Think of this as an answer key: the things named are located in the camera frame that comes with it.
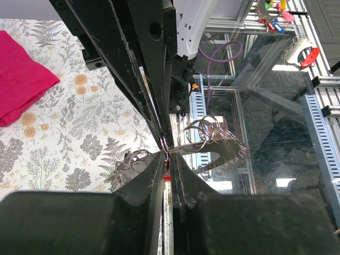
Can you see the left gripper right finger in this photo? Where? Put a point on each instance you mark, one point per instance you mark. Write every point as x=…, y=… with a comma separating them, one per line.
x=208, y=222

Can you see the metal ring key organizer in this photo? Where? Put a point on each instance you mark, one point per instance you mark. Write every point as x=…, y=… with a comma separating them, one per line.
x=191, y=148

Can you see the magenta folded cloth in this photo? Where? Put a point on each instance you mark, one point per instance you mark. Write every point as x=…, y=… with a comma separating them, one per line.
x=23, y=80

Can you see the spare key organizer with tags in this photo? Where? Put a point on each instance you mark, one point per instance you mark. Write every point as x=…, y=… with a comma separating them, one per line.
x=269, y=12

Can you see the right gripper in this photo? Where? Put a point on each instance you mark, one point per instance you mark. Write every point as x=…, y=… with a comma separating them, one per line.
x=97, y=26

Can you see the white organizer with red tag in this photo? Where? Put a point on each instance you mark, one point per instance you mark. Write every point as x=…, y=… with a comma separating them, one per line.
x=301, y=53

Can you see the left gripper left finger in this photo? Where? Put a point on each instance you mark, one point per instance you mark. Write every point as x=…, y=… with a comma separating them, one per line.
x=124, y=222

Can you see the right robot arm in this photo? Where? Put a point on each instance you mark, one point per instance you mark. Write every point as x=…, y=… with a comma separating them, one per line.
x=190, y=26

